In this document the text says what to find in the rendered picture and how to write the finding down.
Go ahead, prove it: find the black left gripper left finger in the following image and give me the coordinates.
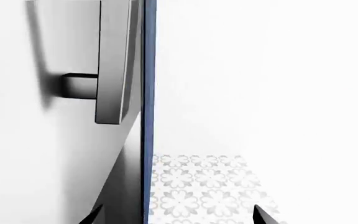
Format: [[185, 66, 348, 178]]
[[78, 203, 104, 224]]

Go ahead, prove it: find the grey metal door handle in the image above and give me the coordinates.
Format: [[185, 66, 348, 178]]
[[62, 0, 142, 125]]

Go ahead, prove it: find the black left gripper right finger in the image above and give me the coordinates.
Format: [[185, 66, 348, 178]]
[[253, 203, 280, 224]]

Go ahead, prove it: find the white cabinet door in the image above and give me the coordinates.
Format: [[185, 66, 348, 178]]
[[0, 0, 157, 224]]

